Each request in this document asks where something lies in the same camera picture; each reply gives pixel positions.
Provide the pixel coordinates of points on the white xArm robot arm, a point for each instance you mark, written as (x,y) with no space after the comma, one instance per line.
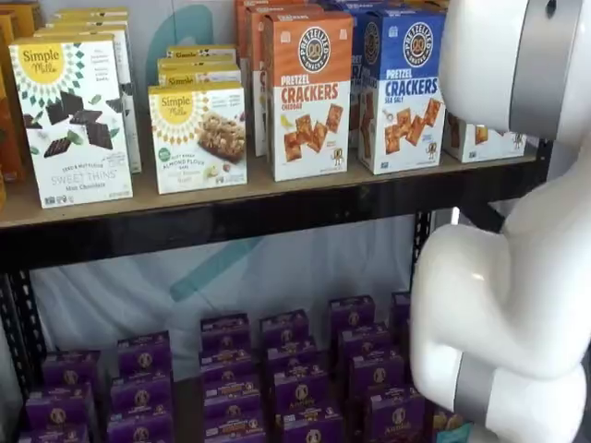
(508,300)

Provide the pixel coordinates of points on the black metal shelf rack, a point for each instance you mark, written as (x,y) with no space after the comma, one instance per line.
(231,231)

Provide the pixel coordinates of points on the wooden shelf board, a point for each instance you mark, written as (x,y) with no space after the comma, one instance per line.
(231,198)

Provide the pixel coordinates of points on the purple Annie's snack box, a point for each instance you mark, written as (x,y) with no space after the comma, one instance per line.
(226,364)
(301,390)
(310,424)
(406,339)
(235,427)
(59,406)
(71,369)
(397,415)
(377,373)
(352,314)
(401,311)
(144,353)
(139,429)
(141,394)
(284,327)
(291,357)
(225,330)
(54,434)
(364,343)
(233,394)

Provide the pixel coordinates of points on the orange white pretzel crackers box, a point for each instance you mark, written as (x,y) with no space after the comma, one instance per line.
(240,46)
(314,115)
(256,69)

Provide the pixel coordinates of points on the Simple Mills almond bar box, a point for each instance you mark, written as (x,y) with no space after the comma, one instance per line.
(198,51)
(198,74)
(198,143)

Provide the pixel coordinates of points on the blue white pretzel crackers box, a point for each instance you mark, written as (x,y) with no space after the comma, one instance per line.
(411,115)
(332,3)
(355,69)

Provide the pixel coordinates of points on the Simple Mills Sweet Thins box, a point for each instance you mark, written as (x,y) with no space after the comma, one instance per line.
(92,11)
(88,23)
(69,129)
(131,115)

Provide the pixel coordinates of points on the orange teal snack box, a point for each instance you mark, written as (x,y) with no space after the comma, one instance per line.
(450,427)

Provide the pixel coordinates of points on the white backdrop sheet teal logo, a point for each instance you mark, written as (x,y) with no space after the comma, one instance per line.
(115,286)

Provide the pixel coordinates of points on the purple Annie's boxes group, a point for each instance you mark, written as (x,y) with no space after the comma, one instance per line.
(187,410)

